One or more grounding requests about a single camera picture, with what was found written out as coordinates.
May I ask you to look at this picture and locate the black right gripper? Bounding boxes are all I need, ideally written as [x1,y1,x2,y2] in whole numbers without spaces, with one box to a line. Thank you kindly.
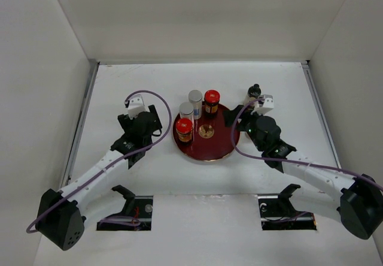
[222,105,268,152]

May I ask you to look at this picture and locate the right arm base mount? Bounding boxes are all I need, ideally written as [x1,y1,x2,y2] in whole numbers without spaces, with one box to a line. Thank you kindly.
[257,184,317,231]

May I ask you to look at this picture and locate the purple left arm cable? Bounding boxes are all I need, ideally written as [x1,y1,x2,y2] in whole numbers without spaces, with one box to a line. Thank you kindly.
[26,90,172,234]

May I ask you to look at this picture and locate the red cap sauce jar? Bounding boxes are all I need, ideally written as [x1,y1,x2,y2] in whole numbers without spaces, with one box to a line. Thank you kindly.
[204,89,220,118]

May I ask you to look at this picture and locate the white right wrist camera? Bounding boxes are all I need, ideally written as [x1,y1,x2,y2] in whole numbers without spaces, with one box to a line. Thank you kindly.
[251,95,274,115]

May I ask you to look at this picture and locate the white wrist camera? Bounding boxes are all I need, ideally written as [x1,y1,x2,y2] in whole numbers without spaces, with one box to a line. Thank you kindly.
[124,94,147,119]
[251,95,274,115]

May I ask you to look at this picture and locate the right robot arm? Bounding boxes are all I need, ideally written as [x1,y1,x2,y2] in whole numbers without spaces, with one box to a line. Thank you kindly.
[223,104,382,240]

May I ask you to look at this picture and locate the red round tray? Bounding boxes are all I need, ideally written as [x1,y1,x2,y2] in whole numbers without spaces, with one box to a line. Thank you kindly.
[172,104,234,162]

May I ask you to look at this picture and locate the silver cap shaker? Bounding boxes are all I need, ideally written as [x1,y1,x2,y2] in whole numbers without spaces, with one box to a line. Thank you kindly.
[179,102,194,123]
[189,90,203,120]

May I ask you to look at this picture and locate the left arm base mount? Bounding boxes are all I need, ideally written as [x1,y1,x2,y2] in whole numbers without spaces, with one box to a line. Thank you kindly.
[96,185,154,231]

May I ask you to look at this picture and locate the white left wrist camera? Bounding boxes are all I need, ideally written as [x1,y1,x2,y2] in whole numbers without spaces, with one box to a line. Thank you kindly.
[124,94,147,119]

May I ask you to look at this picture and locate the aluminium table edge rail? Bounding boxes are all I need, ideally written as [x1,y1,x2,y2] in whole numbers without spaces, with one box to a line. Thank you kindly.
[59,59,99,187]

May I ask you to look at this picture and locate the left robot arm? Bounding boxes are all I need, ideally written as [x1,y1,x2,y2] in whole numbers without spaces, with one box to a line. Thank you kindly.
[32,105,162,251]

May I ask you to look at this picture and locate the white powder glass jar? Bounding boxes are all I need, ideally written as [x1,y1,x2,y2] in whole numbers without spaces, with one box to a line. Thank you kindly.
[244,83,262,104]

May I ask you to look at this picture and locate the red cap chili jar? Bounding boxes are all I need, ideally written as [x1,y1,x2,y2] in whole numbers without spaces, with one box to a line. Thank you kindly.
[175,118,194,144]

